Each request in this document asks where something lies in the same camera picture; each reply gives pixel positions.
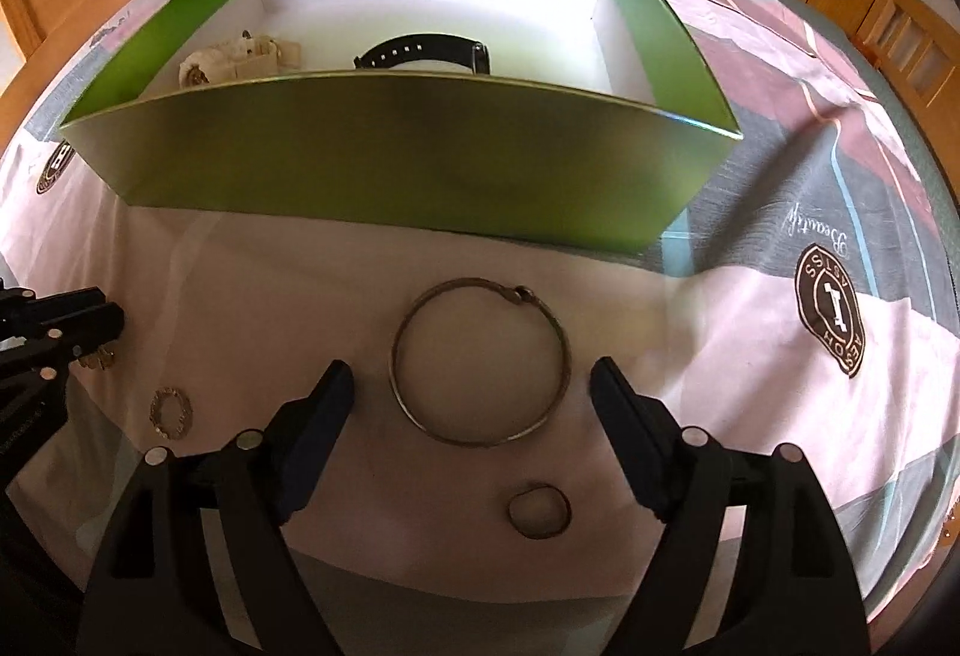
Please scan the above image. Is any plaid bed sheet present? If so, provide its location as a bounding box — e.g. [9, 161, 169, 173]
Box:
[2, 0, 958, 638]

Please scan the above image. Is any small dark ring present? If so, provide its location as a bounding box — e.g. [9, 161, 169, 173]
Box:
[506, 482, 575, 543]

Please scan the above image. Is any green open cardboard box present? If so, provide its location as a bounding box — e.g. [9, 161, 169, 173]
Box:
[60, 0, 742, 255]

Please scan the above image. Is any small gold chain ring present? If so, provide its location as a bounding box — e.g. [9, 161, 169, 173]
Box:
[148, 386, 196, 442]

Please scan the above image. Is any black wristband watch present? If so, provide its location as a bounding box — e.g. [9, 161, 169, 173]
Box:
[353, 32, 490, 74]

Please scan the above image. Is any thin metal bangle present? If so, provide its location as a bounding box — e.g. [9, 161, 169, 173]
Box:
[387, 276, 573, 448]

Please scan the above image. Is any gold flower brooch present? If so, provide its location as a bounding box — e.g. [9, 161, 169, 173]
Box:
[78, 346, 116, 370]

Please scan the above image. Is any cream white wristwatch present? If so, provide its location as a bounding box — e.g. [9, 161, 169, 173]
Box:
[178, 31, 301, 89]

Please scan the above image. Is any wooden footboard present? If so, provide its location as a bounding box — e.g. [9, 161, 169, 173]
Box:
[856, 0, 958, 200]

